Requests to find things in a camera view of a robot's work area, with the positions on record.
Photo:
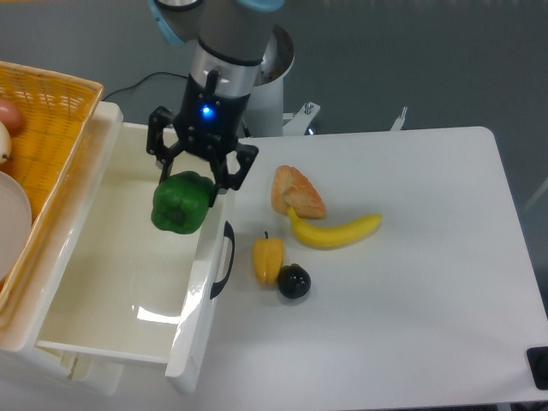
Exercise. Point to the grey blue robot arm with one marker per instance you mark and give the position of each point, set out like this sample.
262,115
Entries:
232,38

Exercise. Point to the white open upper drawer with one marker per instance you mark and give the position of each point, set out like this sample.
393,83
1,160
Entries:
131,293

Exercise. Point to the yellow bell pepper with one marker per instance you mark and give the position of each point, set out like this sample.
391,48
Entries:
267,256

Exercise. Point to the dark black bell pepper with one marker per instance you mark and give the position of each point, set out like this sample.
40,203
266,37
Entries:
293,281

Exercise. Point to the black object at table edge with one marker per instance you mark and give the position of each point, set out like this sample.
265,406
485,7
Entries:
538,361

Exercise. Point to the white drawer cabinet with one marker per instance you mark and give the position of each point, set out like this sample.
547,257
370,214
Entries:
28,292

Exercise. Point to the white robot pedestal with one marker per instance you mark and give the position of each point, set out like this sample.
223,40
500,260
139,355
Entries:
263,116

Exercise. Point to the red onion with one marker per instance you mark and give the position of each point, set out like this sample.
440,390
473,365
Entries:
11,116

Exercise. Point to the yellow banana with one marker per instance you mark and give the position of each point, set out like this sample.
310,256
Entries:
333,236

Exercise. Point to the black drawer handle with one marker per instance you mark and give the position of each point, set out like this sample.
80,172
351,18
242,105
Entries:
226,261

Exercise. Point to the white metal base frame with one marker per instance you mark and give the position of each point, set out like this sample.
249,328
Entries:
300,122

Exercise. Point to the green bell pepper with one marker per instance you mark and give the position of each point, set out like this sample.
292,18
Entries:
180,203

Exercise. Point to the yellow woven basket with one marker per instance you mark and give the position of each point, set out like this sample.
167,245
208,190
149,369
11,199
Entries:
57,108

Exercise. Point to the white onion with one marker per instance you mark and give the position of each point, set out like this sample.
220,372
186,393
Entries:
5,144

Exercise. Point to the croissant bread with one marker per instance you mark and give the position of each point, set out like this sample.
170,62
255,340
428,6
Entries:
290,188

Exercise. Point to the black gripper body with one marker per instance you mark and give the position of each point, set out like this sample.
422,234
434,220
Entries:
208,119

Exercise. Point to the white plate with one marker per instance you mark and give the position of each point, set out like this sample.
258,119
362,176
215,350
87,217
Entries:
16,222

